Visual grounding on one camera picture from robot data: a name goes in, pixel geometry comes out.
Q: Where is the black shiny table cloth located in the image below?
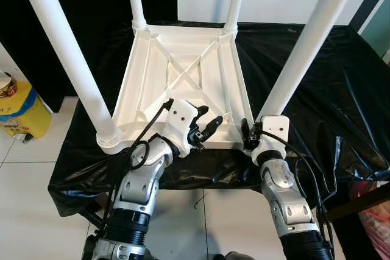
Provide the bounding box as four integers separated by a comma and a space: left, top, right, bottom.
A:
48, 21, 390, 217

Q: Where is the grey robot right leg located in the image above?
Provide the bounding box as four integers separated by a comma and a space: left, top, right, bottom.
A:
213, 251, 257, 260

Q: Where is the pink patterned bag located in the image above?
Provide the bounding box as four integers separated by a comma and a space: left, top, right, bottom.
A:
356, 180, 390, 260

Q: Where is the yellow cardboard box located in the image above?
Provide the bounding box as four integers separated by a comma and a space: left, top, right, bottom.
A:
0, 80, 53, 141

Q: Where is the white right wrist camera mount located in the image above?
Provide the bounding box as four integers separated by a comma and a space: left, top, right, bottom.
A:
251, 114, 291, 165

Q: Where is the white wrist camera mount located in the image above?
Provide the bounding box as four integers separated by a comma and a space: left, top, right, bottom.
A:
160, 98, 199, 159
251, 114, 291, 165

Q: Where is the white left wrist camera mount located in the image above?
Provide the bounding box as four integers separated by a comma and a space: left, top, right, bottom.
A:
160, 98, 199, 159

